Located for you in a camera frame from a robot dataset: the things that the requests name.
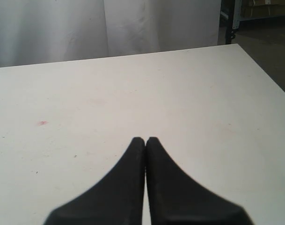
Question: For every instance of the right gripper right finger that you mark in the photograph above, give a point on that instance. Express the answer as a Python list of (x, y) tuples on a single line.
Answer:
[(176, 199)]

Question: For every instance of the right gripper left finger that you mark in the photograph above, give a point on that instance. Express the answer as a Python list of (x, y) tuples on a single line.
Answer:
[(117, 199)]

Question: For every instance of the blue metal shelf rack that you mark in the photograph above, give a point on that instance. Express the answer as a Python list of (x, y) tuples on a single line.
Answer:
[(246, 10)]

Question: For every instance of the white backdrop curtain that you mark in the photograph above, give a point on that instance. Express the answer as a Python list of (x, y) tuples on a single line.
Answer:
[(41, 31)]

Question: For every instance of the black metal stand pole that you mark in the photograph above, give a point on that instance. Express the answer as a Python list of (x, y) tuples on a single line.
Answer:
[(230, 32)]

